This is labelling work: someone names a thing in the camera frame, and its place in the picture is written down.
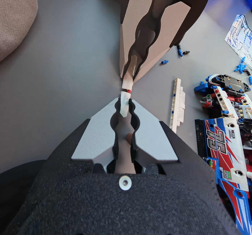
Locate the blue white red toy car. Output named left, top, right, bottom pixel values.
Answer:
left=195, top=74, right=252, bottom=233

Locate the white curved brick piece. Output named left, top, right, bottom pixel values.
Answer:
left=122, top=55, right=138, bottom=89
left=120, top=91, right=132, bottom=118

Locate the cluster of blue connectors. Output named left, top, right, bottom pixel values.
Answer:
left=234, top=57, right=247, bottom=74

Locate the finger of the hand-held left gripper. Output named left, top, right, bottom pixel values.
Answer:
left=133, top=1, right=192, bottom=82
left=119, top=0, right=153, bottom=79

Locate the person's right hand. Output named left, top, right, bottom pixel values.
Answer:
left=115, top=133, right=136, bottom=174

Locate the dark cloth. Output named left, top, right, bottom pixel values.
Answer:
left=0, top=160, right=46, bottom=233

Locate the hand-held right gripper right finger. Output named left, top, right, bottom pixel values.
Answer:
left=128, top=98, right=179, bottom=173

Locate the long white brick beam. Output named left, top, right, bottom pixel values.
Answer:
left=169, top=78, right=186, bottom=134

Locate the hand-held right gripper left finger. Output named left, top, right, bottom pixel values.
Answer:
left=71, top=97, right=121, bottom=173

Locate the printed instruction sheet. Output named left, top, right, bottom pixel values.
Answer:
left=225, top=14, right=252, bottom=70

